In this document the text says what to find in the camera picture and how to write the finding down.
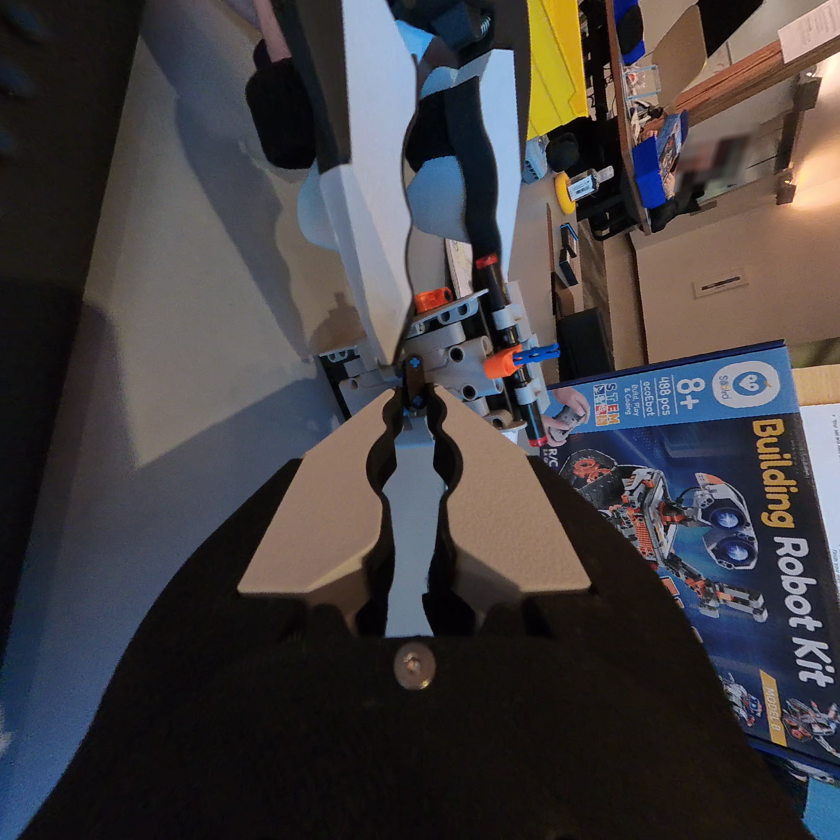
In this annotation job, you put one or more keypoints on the small black device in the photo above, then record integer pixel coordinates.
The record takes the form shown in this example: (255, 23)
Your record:
(568, 253)

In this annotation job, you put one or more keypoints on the light wooden board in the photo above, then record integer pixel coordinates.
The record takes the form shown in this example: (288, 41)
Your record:
(817, 384)

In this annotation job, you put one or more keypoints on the grey building block robot model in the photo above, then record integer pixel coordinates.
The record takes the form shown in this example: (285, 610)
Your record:
(459, 354)

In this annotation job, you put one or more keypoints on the white sticker sheet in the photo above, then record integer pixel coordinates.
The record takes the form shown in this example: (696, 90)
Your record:
(463, 262)

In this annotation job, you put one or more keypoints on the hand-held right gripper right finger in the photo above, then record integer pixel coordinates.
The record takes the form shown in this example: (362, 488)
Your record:
(512, 525)

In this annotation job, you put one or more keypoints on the white printed task sheet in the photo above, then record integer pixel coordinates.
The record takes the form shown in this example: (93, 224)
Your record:
(823, 492)

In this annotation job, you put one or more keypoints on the small black blue connector piece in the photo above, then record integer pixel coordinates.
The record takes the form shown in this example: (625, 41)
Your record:
(413, 384)

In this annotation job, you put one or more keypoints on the grey desk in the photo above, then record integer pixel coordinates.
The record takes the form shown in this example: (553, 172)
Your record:
(216, 262)

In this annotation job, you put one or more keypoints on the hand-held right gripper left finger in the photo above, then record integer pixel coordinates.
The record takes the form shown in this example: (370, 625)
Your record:
(315, 525)

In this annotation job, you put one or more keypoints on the white wall plate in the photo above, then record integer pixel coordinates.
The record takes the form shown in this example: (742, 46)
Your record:
(720, 286)

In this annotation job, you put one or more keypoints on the yellow plastic bin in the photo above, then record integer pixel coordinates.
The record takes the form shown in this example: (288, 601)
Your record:
(554, 65)

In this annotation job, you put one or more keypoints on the person's left hand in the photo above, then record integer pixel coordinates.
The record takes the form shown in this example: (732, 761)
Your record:
(272, 26)

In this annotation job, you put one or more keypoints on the grey battery box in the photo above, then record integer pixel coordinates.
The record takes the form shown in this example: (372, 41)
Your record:
(535, 161)

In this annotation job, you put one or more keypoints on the yellow tape roll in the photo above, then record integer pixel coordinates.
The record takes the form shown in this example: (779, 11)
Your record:
(564, 193)

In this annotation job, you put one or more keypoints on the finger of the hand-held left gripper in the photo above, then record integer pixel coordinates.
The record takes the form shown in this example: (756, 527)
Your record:
(502, 131)
(377, 197)

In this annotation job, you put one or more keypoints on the blue storage bin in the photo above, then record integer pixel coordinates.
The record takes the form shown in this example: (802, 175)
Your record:
(649, 177)

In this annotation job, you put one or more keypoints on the white paper wall label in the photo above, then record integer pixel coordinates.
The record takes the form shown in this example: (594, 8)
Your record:
(810, 29)

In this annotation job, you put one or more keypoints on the blue robot kit box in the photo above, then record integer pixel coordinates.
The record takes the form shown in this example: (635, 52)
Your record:
(689, 525)

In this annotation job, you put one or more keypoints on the black perforated board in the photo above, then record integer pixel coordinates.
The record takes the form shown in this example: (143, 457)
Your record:
(59, 164)

